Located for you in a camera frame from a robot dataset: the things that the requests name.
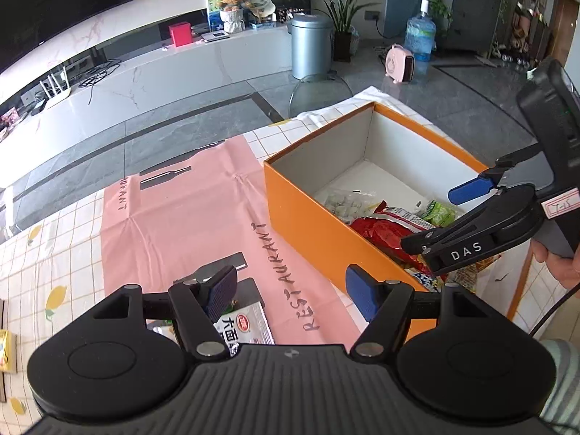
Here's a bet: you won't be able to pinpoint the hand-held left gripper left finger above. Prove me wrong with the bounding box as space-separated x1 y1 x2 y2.
91 264 239 359

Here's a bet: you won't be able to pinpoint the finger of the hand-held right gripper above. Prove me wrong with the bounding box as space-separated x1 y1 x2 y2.
448 144 544 206
401 192 504 277

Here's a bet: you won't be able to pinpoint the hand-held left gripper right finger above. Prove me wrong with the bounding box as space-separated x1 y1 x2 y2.
345 264 490 359

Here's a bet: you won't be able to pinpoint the yellow snack packet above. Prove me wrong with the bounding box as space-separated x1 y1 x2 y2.
446 258 499 291

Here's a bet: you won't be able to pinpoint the green snack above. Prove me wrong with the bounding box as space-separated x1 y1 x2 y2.
414 198 465 229

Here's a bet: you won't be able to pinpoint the white snack packet red label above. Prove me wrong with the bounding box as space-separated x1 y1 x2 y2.
213 301 276 356

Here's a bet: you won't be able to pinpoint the blue white snack packet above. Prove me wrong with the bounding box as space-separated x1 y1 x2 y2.
408 269 442 293

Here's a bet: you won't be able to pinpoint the clear candy packet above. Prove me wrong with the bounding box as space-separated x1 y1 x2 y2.
324 189 377 218

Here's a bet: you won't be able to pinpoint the orange cardboard box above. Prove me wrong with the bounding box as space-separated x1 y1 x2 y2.
263 102 536 343

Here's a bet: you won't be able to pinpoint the person's right forearm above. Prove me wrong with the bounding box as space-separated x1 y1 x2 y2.
537 337 580 435

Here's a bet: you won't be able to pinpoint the person's right hand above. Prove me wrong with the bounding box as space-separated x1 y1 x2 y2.
530 238 580 291

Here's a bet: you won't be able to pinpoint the pink printed mat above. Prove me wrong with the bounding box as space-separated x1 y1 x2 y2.
100 135 372 347

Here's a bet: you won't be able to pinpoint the wooden door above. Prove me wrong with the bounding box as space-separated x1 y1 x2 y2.
546 0 580 69

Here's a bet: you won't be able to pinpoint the cluttered shelf rack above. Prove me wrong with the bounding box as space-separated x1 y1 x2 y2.
492 0 551 66

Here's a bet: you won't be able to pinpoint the pink heater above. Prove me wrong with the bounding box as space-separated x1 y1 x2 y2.
384 44 415 84

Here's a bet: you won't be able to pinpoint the dark grey cabinet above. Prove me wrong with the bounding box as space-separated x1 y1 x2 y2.
442 0 506 53

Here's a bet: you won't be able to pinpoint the blue water bottle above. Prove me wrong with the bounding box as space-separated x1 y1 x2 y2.
404 0 438 62

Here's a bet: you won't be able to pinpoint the clear plastic chair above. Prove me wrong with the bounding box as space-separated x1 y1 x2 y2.
289 74 353 119

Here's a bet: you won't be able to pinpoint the potted long-leaf plant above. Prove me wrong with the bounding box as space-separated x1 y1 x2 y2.
299 0 386 62

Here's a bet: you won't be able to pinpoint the grey trash can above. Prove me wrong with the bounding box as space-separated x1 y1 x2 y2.
290 13 334 80

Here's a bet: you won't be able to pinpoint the small yellow box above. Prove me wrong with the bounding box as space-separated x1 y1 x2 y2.
0 330 18 373

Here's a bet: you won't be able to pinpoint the white marble console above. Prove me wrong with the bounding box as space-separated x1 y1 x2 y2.
0 22 295 189

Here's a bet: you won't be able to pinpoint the white router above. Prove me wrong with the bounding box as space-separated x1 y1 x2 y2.
38 67 73 108

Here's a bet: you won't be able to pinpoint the red box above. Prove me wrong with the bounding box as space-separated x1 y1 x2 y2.
169 22 193 47

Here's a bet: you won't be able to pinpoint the teddy bear in white wrap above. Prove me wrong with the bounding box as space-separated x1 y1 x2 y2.
217 0 248 33

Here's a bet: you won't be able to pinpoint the landscape picture card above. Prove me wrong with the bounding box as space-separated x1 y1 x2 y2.
206 0 227 28

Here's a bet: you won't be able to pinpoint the black television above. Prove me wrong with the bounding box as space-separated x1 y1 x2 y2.
0 0 133 73

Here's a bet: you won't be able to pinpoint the black cable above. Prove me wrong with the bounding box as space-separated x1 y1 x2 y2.
530 281 580 338

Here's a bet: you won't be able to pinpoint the black cables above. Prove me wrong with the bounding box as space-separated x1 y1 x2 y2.
79 59 123 100

